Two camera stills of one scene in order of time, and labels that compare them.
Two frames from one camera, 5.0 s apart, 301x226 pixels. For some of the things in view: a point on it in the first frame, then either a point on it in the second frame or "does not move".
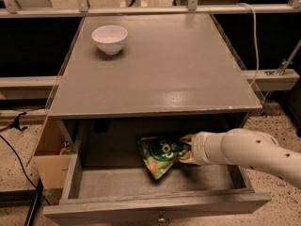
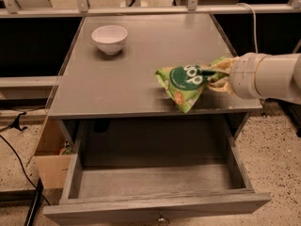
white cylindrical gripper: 198,149 → 244,75
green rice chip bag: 160,153 → 185,82
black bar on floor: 33,210 does not move
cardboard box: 52,167 does not move
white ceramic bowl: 110,39 does not move
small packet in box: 67,150 does not move
